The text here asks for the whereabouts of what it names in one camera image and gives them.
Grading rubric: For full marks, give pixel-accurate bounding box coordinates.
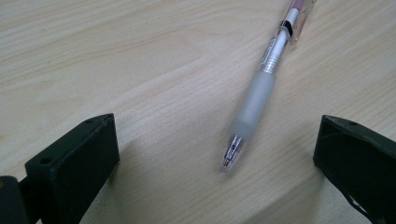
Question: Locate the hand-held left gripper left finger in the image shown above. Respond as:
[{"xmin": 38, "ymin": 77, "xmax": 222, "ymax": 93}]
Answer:
[{"xmin": 18, "ymin": 113, "xmax": 120, "ymax": 224}]

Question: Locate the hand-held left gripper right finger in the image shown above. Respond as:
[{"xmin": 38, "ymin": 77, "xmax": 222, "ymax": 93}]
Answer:
[{"xmin": 312, "ymin": 114, "xmax": 396, "ymax": 224}]

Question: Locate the clear pen with grey grip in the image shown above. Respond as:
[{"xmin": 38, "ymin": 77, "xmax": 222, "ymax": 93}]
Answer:
[{"xmin": 219, "ymin": 0, "xmax": 318, "ymax": 174}]

